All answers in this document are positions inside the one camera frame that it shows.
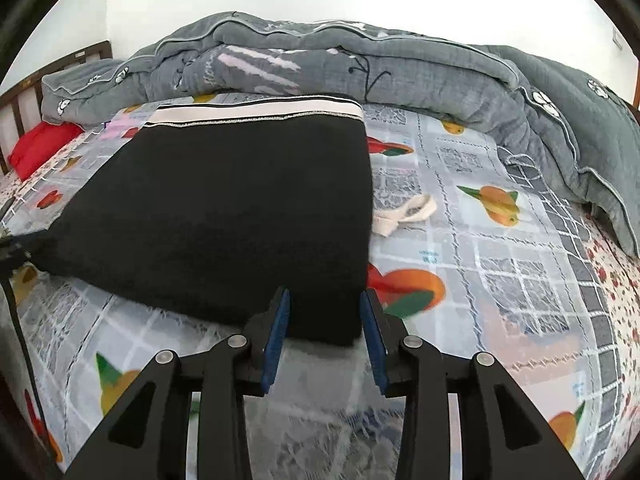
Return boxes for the dark wooden headboard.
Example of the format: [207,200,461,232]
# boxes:
[0,40,113,176]

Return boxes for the grey quilt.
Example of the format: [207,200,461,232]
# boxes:
[40,10,640,256]

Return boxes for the black pants with striped waistband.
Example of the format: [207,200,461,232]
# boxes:
[30,92,373,348]

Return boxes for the fruit print checked blanket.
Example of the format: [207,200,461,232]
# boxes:
[0,92,631,480]

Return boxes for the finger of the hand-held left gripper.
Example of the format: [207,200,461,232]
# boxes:
[0,227,51,273]

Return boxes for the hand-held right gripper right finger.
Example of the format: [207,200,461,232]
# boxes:
[360,289,586,480]

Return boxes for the white cloth strap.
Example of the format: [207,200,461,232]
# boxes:
[372,194,437,238]

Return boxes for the floral bedsheet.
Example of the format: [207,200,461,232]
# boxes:
[575,210,640,461]

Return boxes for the black cable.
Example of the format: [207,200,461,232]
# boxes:
[0,277,43,421]

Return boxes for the red pillow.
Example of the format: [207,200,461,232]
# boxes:
[9,122,86,181]

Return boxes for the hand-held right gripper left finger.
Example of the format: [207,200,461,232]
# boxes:
[62,287,292,480]

